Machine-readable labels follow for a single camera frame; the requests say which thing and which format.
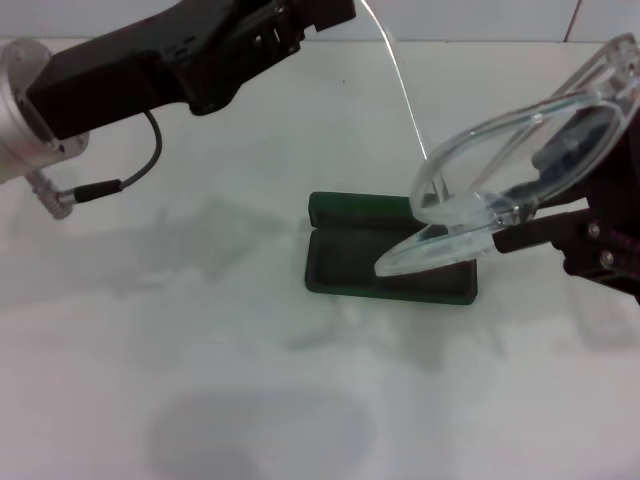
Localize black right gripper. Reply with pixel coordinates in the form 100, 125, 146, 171
491, 89, 640, 302

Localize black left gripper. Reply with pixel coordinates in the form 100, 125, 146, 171
23, 0, 311, 142

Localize clear transparent glasses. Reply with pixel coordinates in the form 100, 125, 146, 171
357, 0, 640, 279

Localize green glasses case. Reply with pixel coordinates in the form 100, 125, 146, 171
303, 191, 479, 306

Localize grey left gripper cable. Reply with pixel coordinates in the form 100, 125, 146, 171
28, 109, 164, 221

